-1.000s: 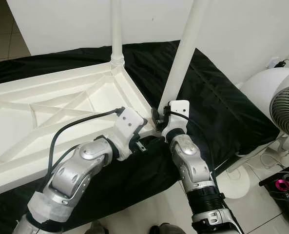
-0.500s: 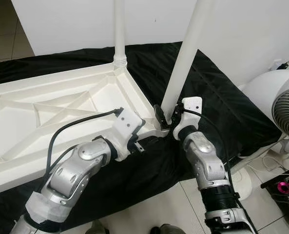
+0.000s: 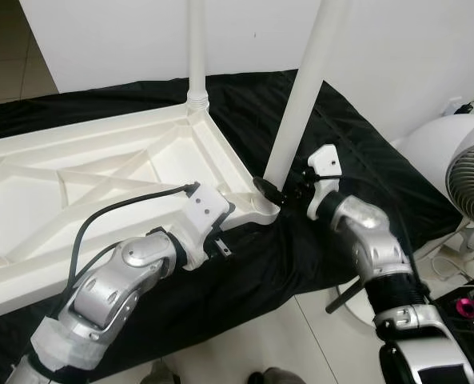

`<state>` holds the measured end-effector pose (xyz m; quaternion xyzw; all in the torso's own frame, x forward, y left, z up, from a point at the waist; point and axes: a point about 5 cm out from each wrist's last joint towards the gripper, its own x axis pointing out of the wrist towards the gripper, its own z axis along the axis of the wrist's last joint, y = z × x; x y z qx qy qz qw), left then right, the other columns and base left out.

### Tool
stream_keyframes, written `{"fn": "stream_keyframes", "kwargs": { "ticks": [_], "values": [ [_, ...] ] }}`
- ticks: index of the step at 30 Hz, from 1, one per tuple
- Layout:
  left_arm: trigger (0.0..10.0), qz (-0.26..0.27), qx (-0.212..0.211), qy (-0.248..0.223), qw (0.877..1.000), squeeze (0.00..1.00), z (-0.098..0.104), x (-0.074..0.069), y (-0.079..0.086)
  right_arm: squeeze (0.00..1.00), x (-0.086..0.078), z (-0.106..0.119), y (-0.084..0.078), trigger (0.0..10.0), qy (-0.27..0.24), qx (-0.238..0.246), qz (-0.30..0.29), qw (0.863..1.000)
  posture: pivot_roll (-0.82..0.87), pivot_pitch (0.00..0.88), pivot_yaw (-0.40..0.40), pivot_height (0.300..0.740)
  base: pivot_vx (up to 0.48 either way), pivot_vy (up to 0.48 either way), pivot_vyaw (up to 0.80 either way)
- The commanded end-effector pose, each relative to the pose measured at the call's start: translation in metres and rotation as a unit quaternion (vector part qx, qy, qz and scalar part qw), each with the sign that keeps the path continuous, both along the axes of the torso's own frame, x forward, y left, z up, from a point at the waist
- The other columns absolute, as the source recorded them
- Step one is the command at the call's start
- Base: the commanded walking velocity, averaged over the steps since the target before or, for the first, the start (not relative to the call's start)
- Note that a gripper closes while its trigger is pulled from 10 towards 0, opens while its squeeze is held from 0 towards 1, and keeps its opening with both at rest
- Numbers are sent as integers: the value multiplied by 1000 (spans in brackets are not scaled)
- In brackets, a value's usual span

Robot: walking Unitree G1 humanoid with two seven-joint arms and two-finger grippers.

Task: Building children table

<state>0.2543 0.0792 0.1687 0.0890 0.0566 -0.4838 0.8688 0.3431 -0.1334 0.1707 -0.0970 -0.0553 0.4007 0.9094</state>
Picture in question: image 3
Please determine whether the white plastic table leg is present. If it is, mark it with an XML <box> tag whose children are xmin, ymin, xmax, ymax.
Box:
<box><xmin>187</xmin><ymin>0</ymin><xmax>212</xmax><ymax>113</ymax></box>
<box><xmin>263</xmin><ymin>0</ymin><xmax>351</xmax><ymax>186</ymax></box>

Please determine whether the white plastic table top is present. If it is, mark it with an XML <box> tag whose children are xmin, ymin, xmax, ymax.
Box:
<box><xmin>0</xmin><ymin>104</ymin><xmax>281</xmax><ymax>325</ymax></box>

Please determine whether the black cloth table cover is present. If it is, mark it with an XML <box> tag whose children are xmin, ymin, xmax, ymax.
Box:
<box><xmin>0</xmin><ymin>70</ymin><xmax>461</xmax><ymax>383</ymax></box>

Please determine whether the white standing fan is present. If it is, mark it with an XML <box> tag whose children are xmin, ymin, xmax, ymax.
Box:
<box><xmin>349</xmin><ymin>84</ymin><xmax>474</xmax><ymax>321</ymax></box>

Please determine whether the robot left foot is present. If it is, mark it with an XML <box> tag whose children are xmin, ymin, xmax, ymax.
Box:
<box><xmin>141</xmin><ymin>360</ymin><xmax>177</xmax><ymax>384</ymax></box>

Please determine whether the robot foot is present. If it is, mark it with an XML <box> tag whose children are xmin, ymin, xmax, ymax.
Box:
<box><xmin>249</xmin><ymin>368</ymin><xmax>305</xmax><ymax>384</ymax></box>
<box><xmin>141</xmin><ymin>360</ymin><xmax>177</xmax><ymax>384</ymax></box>

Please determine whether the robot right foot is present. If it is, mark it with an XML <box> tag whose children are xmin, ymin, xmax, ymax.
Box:
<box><xmin>249</xmin><ymin>368</ymin><xmax>305</xmax><ymax>384</ymax></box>

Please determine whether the pink and black hair dryer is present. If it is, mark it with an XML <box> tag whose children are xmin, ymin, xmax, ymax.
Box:
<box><xmin>452</xmin><ymin>296</ymin><xmax>474</xmax><ymax>321</ymax></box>

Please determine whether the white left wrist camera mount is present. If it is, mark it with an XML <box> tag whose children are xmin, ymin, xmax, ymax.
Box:
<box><xmin>181</xmin><ymin>182</ymin><xmax>236</xmax><ymax>269</ymax></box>

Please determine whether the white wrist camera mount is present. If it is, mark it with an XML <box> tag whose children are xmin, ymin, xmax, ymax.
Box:
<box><xmin>305</xmin><ymin>146</ymin><xmax>343</xmax><ymax>218</ymax></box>
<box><xmin>181</xmin><ymin>182</ymin><xmax>236</xmax><ymax>269</ymax></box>

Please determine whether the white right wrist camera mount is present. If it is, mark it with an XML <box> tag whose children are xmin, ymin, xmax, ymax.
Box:
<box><xmin>305</xmin><ymin>146</ymin><xmax>343</xmax><ymax>218</ymax></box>

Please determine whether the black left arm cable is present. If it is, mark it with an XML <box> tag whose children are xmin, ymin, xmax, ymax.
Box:
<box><xmin>69</xmin><ymin>182</ymin><xmax>201</xmax><ymax>289</ymax></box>

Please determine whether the black metal table frame bar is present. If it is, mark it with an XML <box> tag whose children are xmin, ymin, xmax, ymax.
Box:
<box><xmin>325</xmin><ymin>276</ymin><xmax>369</xmax><ymax>314</ymax></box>

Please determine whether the white wall power socket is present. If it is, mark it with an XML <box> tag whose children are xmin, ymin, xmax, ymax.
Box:
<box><xmin>443</xmin><ymin>96</ymin><xmax>473</xmax><ymax>117</ymax></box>

